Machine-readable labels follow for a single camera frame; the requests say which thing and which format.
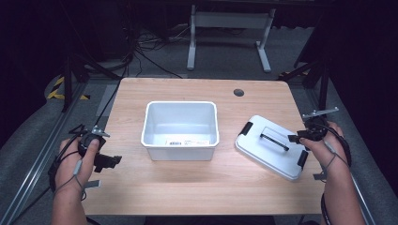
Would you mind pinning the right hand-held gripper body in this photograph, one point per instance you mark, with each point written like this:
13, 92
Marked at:
314, 129

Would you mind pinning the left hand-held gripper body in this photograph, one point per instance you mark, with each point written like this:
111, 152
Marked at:
86, 142

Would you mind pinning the white plastic storage box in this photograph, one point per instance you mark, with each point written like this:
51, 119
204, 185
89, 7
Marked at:
180, 120

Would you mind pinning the person's left hand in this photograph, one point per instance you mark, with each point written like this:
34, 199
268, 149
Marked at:
73, 175

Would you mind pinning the person's right hand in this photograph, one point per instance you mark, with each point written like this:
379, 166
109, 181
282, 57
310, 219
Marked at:
325, 156

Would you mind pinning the black tripod stand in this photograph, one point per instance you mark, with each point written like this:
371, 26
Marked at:
67, 81
324, 84

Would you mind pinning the yellow black floor tape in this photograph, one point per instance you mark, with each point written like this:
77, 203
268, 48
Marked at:
56, 92

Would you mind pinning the white label sticker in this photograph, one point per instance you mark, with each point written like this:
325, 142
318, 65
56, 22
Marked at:
187, 142

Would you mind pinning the grey flat bracket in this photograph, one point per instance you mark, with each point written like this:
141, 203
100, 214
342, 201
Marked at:
319, 176
93, 184

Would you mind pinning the grey metal floor rail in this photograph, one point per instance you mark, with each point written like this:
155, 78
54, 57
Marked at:
363, 200
37, 159

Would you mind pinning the grey metal desk frame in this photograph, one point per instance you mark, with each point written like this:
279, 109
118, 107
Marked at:
230, 20

